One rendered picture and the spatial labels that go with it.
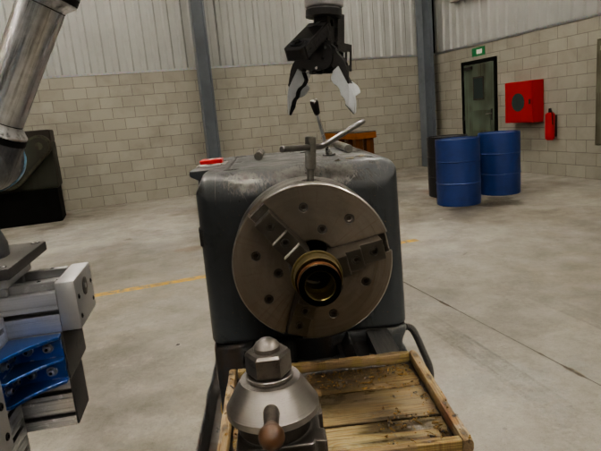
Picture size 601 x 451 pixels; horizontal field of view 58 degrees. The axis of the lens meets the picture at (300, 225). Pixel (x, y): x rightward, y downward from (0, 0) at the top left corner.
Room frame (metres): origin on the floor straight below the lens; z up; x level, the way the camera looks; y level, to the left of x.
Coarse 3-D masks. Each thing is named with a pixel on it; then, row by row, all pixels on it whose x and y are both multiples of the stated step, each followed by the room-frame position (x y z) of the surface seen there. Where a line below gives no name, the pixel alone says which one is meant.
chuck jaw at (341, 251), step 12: (360, 240) 1.02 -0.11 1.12; (372, 240) 1.00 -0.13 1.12; (384, 240) 1.03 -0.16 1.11; (336, 252) 0.98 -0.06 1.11; (348, 252) 0.96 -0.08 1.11; (360, 252) 0.96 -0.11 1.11; (372, 252) 0.99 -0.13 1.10; (384, 252) 0.99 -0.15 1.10; (348, 264) 0.94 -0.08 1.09; (360, 264) 0.96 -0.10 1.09; (348, 276) 0.94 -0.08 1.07
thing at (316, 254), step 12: (312, 252) 0.93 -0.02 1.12; (324, 252) 0.93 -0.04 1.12; (300, 264) 0.91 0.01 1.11; (312, 264) 0.88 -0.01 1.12; (324, 264) 0.88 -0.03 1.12; (336, 264) 0.91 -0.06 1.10; (300, 276) 0.88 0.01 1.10; (336, 276) 0.88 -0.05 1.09; (300, 288) 0.87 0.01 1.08; (312, 288) 0.93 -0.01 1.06; (324, 288) 0.93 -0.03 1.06; (336, 288) 0.88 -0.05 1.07; (312, 300) 0.87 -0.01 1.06; (324, 300) 0.88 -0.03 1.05
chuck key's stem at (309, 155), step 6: (306, 138) 1.06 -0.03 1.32; (312, 138) 1.06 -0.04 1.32; (312, 144) 1.06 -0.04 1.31; (306, 150) 1.06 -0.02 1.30; (312, 150) 1.06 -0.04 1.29; (306, 156) 1.06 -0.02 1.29; (312, 156) 1.06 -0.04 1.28; (306, 162) 1.06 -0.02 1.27; (312, 162) 1.06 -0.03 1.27; (306, 168) 1.06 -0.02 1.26; (312, 168) 1.06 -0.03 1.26; (312, 174) 1.06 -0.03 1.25; (312, 180) 1.06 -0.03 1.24
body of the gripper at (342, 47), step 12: (312, 12) 1.09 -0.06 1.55; (324, 12) 1.08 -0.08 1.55; (336, 12) 1.09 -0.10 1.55; (336, 24) 1.12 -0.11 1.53; (336, 36) 1.12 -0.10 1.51; (324, 48) 1.08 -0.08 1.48; (336, 48) 1.08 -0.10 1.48; (348, 48) 1.12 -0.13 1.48; (312, 60) 1.09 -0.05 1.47; (324, 60) 1.08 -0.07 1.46; (312, 72) 1.10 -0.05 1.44; (324, 72) 1.08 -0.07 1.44
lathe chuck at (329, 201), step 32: (288, 192) 1.02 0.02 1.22; (320, 192) 1.02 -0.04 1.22; (352, 192) 1.03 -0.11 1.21; (288, 224) 1.02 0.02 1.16; (320, 224) 1.02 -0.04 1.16; (352, 224) 1.02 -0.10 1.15; (256, 256) 1.02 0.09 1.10; (256, 288) 1.01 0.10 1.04; (288, 288) 1.02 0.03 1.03; (352, 288) 1.02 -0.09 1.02; (384, 288) 1.03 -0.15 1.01; (320, 320) 1.02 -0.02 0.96; (352, 320) 1.02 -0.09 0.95
